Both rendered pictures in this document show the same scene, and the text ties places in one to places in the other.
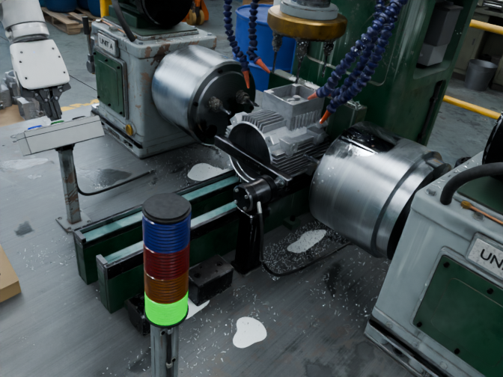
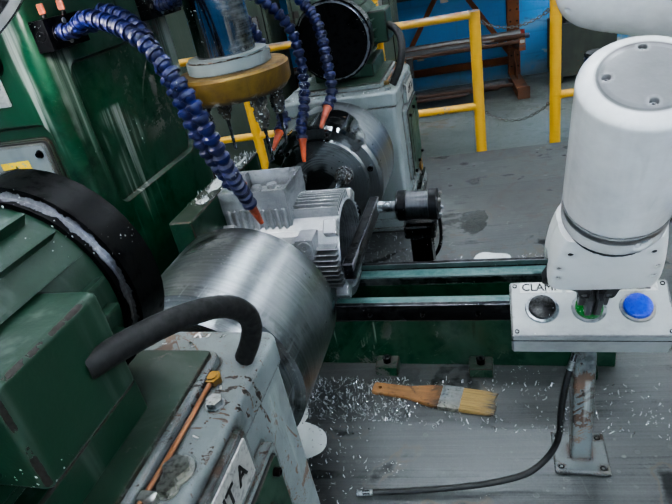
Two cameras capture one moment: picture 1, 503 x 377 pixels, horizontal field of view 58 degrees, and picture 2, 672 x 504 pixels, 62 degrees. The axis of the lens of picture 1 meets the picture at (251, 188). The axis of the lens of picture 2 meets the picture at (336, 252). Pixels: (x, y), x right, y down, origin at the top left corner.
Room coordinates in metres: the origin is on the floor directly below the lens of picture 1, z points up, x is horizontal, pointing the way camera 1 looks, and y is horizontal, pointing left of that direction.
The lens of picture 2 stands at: (1.36, 0.80, 1.47)
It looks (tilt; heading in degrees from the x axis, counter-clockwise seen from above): 28 degrees down; 246
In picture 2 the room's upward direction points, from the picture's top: 12 degrees counter-clockwise
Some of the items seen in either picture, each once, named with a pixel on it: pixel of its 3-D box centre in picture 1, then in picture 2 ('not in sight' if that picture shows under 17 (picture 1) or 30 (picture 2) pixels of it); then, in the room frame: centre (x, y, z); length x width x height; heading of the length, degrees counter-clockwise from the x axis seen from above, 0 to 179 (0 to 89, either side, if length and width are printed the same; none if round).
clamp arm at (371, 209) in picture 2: (250, 160); (364, 233); (0.94, 0.01, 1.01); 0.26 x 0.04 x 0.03; 47
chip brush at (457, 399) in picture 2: not in sight; (432, 395); (0.98, 0.22, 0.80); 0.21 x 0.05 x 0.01; 129
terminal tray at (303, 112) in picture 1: (292, 106); (265, 198); (1.08, -0.08, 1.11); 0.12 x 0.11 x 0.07; 137
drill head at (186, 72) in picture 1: (193, 88); (215, 366); (1.29, 0.21, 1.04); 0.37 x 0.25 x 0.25; 47
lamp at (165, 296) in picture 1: (166, 277); not in sight; (0.45, 0.10, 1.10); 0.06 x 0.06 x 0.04
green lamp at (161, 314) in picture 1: (166, 299); not in sight; (0.45, 0.10, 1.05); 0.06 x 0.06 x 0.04
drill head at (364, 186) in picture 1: (388, 196); (336, 162); (0.82, -0.29, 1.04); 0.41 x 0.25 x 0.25; 47
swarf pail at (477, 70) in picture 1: (478, 75); not in sight; (4.99, -2.31, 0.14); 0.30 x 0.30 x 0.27
